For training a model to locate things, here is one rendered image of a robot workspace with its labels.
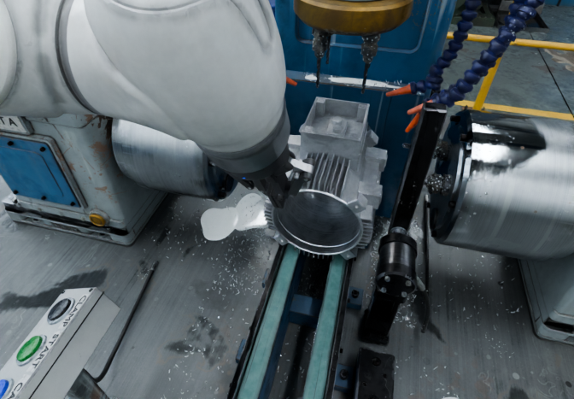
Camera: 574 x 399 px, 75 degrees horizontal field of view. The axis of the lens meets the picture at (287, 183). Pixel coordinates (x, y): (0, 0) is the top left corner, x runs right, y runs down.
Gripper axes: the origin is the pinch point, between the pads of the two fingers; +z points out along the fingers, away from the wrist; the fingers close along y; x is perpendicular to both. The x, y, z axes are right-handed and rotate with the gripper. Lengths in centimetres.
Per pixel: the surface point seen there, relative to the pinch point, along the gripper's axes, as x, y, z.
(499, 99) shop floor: -167, -108, 224
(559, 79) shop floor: -209, -162, 249
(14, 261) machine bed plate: 20, 61, 24
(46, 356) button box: 26.3, 18.4, -12.3
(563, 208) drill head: -6.6, -41.4, 4.2
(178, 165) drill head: -3.6, 20.3, 6.5
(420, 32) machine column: -41.4, -18.6, 11.2
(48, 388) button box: 29.3, 17.3, -11.7
